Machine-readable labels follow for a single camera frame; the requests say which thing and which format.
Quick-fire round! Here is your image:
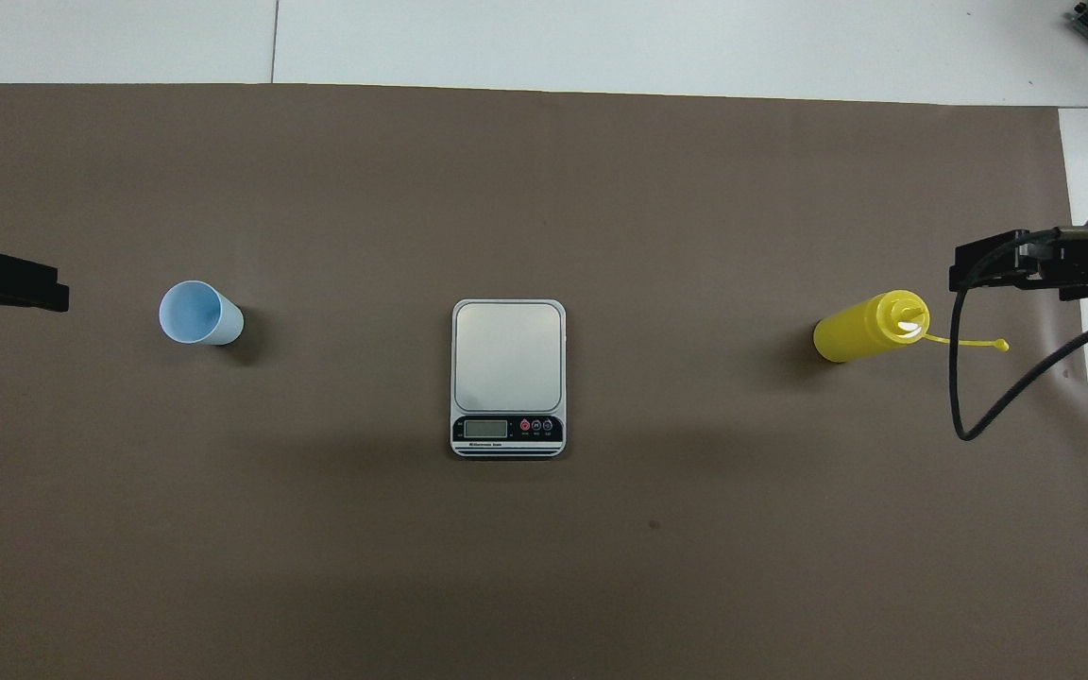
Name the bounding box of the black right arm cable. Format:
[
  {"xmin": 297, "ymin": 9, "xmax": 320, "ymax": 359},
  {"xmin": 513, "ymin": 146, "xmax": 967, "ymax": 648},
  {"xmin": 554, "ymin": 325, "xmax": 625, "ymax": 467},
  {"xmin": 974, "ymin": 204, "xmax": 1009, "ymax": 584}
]
[{"xmin": 948, "ymin": 229, "xmax": 1088, "ymax": 443}]

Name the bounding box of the silver digital kitchen scale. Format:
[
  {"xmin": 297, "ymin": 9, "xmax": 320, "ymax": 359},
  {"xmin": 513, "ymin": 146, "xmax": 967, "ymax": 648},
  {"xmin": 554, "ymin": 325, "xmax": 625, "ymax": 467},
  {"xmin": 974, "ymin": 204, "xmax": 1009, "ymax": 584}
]
[{"xmin": 450, "ymin": 299, "xmax": 568, "ymax": 460}]

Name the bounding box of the yellow squeeze bottle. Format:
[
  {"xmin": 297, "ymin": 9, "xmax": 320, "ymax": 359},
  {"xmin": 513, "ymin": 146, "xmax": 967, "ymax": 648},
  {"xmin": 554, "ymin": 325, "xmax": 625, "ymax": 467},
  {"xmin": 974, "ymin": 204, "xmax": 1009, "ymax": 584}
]
[{"xmin": 812, "ymin": 289, "xmax": 1011, "ymax": 365}]

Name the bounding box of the brown paper table mat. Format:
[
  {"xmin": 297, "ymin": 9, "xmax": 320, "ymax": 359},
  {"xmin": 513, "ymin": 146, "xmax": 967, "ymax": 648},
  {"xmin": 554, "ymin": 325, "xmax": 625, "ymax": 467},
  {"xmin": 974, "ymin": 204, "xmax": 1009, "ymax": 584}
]
[{"xmin": 0, "ymin": 83, "xmax": 1088, "ymax": 680}]

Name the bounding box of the light blue plastic cup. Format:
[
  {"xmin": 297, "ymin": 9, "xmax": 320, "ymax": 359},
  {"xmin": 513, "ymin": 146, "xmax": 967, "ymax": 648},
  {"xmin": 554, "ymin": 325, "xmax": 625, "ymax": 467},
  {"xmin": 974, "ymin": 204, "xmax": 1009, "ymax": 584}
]
[{"xmin": 159, "ymin": 280, "xmax": 246, "ymax": 347}]

